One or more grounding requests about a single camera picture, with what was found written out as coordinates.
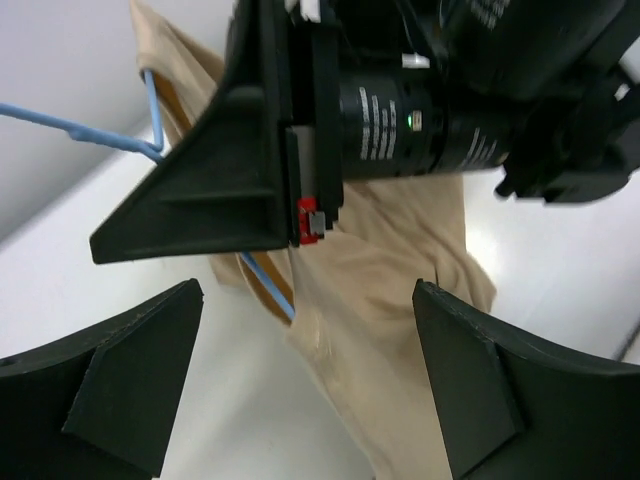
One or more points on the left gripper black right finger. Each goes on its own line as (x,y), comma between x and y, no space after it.
(513,405)

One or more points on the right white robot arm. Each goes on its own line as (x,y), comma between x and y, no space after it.
(534,88)

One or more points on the beige t shirt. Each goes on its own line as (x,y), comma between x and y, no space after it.
(354,323)

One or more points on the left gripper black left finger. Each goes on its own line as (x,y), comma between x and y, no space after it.
(101,403)

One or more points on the light blue wire hanger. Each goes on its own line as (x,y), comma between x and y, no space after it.
(152,150)

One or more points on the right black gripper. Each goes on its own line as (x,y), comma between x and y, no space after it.
(261,169)

